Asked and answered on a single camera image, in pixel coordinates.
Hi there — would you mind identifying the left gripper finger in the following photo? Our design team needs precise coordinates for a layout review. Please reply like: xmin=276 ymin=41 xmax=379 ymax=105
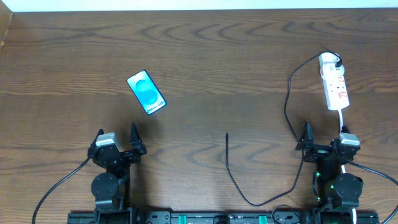
xmin=95 ymin=129 xmax=104 ymax=140
xmin=129 ymin=122 xmax=146 ymax=155

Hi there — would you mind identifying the blue Galaxy smartphone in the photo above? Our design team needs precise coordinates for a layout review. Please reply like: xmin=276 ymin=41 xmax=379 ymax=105
xmin=126 ymin=70 xmax=167 ymax=115

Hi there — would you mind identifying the black charger cable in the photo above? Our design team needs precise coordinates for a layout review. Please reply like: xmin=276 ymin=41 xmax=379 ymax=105
xmin=224 ymin=50 xmax=343 ymax=208

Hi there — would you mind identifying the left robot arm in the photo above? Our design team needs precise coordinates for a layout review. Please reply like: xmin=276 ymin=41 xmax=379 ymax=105
xmin=88 ymin=123 xmax=147 ymax=223

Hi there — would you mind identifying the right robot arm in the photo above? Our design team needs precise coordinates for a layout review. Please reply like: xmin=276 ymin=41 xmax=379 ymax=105
xmin=296 ymin=121 xmax=363 ymax=223

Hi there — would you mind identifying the white charger plug adapter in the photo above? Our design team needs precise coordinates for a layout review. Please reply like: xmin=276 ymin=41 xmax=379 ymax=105
xmin=318 ymin=52 xmax=345 ymax=80

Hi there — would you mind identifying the white power strip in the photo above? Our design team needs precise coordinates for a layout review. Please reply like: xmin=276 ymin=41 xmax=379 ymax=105
xmin=319 ymin=52 xmax=351 ymax=111

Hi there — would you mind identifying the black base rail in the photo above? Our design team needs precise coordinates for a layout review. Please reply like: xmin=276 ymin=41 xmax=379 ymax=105
xmin=67 ymin=208 xmax=381 ymax=224

